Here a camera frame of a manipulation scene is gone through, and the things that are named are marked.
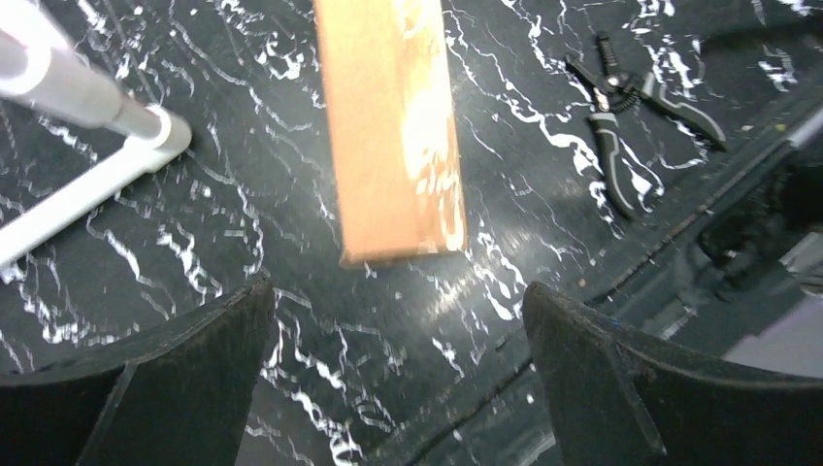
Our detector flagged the black grey wire stripper pliers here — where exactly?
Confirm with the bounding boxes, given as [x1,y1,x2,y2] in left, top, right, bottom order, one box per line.
[565,32,727,219]

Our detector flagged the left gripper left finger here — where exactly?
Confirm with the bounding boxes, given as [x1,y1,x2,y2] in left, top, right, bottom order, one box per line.
[1,276,275,465]

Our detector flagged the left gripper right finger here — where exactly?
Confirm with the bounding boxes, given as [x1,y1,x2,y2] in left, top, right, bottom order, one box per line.
[522,282,822,465]

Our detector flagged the brown cardboard express box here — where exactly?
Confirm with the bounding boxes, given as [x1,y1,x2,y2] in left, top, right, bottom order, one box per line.
[314,1,468,264]

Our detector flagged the white PVC pipe frame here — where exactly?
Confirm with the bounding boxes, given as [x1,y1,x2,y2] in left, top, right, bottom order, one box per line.
[1,1,192,268]

